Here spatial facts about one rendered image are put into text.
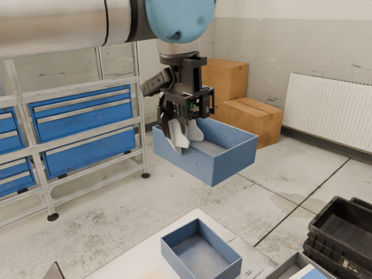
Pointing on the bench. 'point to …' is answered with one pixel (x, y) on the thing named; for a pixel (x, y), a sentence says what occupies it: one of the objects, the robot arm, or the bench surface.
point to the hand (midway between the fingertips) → (180, 146)
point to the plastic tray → (288, 265)
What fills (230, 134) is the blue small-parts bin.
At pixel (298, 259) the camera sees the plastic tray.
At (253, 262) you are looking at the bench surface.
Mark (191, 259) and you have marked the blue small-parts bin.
